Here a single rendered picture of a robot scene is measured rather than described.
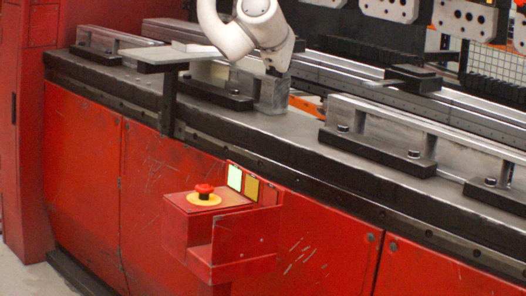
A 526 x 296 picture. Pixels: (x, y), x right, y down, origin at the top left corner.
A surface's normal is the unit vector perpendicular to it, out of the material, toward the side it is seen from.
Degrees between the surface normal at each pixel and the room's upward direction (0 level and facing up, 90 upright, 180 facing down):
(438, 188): 0
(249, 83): 90
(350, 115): 90
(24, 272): 0
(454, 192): 0
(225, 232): 90
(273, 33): 127
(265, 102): 90
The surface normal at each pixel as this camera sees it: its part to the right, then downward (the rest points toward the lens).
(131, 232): -0.72, 0.13
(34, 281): 0.09, -0.95
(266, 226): 0.58, 0.29
